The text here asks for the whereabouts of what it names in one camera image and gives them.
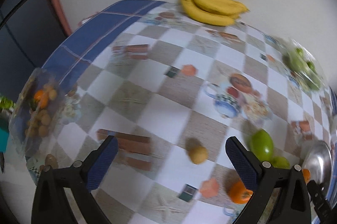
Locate green mango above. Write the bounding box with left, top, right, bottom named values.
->
left=270, top=156, right=290, bottom=169
left=250, top=129, right=274, bottom=162

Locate clear bag of fruits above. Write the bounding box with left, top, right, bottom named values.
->
left=9, top=68, right=65, bottom=157

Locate orange in bowl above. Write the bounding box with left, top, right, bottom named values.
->
left=302, top=169, right=311, bottom=184

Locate large steel bowl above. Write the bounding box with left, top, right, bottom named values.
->
left=302, top=140, right=332, bottom=197

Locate orange with stem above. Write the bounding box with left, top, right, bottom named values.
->
left=227, top=180, right=253, bottom=205

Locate clear plastic fruit container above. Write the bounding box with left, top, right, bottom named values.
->
left=280, top=39, right=326, bottom=93

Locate checkered patterned tablecloth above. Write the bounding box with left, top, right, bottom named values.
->
left=27, top=0, right=336, bottom=223

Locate yellow banana bunch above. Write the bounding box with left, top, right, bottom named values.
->
left=181, top=0, right=250, bottom=27

